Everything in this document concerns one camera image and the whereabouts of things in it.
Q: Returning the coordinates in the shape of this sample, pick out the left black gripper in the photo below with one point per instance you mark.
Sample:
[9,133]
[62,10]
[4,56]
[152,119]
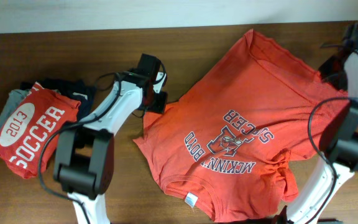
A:
[160,106]

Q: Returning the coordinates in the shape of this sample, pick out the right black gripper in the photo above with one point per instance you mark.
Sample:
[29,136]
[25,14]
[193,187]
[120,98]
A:
[325,70]

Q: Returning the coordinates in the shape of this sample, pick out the orange McKinney Boyd soccer t-shirt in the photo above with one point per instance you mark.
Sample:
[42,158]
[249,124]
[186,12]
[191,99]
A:
[226,144]

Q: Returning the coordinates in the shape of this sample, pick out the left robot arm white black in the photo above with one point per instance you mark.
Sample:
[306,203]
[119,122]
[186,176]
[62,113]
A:
[84,160]

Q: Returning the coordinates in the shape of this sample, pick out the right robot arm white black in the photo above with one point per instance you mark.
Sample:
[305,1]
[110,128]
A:
[338,147]

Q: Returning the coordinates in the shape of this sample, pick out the folded navy blue shirt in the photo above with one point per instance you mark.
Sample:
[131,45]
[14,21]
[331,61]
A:
[76,93]

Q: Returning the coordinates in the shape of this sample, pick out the folded red 2013 soccer shirt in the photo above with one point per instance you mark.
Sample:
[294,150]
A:
[26,130]

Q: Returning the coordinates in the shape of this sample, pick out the folded grey shirt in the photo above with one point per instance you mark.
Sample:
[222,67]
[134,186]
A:
[15,97]

